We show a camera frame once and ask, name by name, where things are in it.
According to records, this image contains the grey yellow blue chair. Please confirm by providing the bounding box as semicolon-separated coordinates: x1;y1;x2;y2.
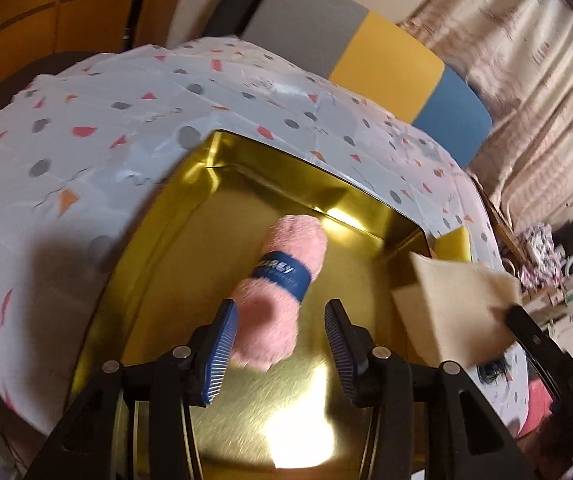
166;0;494;171

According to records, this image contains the floral patterned cloth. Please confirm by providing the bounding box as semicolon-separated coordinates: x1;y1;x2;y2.
513;224;567;288

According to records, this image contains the yellow sponge green scouring side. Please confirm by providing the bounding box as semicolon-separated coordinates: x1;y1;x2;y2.
433;226;472;263

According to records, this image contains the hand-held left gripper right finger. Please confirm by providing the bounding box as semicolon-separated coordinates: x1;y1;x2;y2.
323;299;532;480

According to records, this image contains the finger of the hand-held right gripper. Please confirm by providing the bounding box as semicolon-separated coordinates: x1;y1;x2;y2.
503;305;573;408

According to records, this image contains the brown wooden frame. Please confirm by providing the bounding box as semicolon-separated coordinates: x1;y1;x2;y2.
479;180;522;248

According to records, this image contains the beige sponge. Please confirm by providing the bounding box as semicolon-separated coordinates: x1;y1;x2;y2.
391;251;522;366

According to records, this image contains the orange wooden cabinet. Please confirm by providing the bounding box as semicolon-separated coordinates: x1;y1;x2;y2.
0;0;197;61

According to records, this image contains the gold metal tray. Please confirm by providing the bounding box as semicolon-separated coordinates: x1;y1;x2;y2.
69;130;434;480

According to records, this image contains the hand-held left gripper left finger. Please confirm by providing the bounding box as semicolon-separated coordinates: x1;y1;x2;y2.
24;299;240;480

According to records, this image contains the beige curtain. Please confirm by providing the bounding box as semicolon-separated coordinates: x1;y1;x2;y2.
399;0;573;241

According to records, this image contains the patterned white tablecloth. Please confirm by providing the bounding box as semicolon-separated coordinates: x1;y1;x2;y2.
0;35;532;441

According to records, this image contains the pink towel blue band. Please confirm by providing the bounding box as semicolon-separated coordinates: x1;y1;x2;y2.
229;214;328;367

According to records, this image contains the pink cloth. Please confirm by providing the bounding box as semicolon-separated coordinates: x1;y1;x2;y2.
519;377;562;436

